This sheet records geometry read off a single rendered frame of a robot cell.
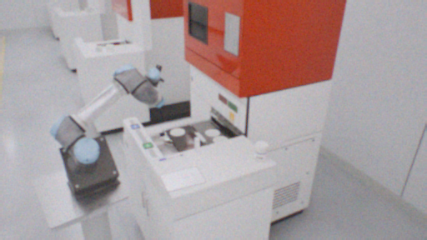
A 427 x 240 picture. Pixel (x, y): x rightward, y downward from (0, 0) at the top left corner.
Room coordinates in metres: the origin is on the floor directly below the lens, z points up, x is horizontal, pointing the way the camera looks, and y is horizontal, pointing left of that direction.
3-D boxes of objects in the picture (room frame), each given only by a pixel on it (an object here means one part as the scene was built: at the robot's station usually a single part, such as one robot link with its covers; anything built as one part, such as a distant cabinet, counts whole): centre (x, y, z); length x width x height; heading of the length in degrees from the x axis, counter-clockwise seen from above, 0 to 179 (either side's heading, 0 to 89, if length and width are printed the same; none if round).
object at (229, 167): (1.51, -0.02, 0.89); 0.62 x 0.35 x 0.14; 118
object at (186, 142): (1.90, 0.08, 0.90); 0.34 x 0.34 x 0.01; 28
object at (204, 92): (2.18, -0.03, 1.02); 0.82 x 0.03 x 0.40; 28
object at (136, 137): (1.79, 0.43, 0.89); 0.55 x 0.09 x 0.14; 28
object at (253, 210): (1.78, 0.13, 0.41); 0.97 x 0.64 x 0.82; 28
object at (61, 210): (1.47, 0.71, 0.75); 0.45 x 0.44 x 0.13; 126
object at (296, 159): (2.34, -0.33, 0.41); 0.82 x 0.71 x 0.82; 28
